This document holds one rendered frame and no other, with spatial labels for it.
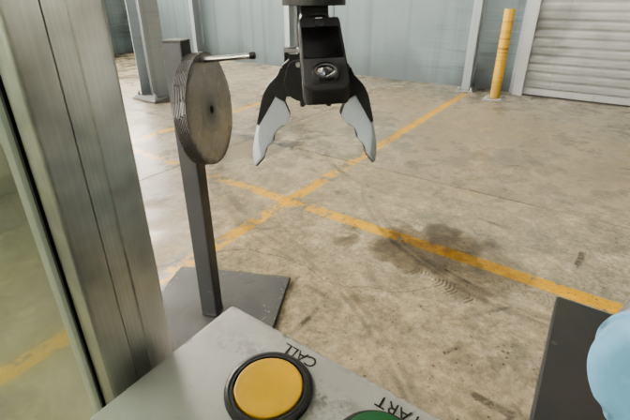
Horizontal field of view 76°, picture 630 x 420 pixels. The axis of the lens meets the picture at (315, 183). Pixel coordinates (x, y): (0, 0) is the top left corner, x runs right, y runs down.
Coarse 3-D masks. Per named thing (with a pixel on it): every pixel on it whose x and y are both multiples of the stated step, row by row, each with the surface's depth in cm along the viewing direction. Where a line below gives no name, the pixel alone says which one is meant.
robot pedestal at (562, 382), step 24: (552, 312) 52; (576, 312) 50; (600, 312) 50; (552, 336) 47; (576, 336) 47; (552, 360) 44; (576, 360) 44; (552, 384) 41; (576, 384) 41; (552, 408) 38; (576, 408) 38; (600, 408) 38
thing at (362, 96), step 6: (354, 78) 46; (354, 84) 46; (360, 84) 47; (354, 90) 47; (360, 90) 47; (366, 90) 47; (360, 96) 47; (366, 96) 47; (360, 102) 47; (366, 102) 47; (366, 108) 48; (372, 120) 48
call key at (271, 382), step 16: (256, 368) 24; (272, 368) 24; (288, 368) 24; (240, 384) 23; (256, 384) 23; (272, 384) 23; (288, 384) 23; (240, 400) 22; (256, 400) 22; (272, 400) 22; (288, 400) 22; (256, 416) 21; (272, 416) 21
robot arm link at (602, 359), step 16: (624, 304) 25; (608, 320) 24; (624, 320) 22; (608, 336) 22; (624, 336) 21; (592, 352) 23; (608, 352) 22; (624, 352) 21; (592, 368) 23; (608, 368) 22; (624, 368) 22; (592, 384) 24; (608, 384) 23; (624, 384) 22; (608, 400) 23; (624, 400) 22; (608, 416) 24; (624, 416) 23
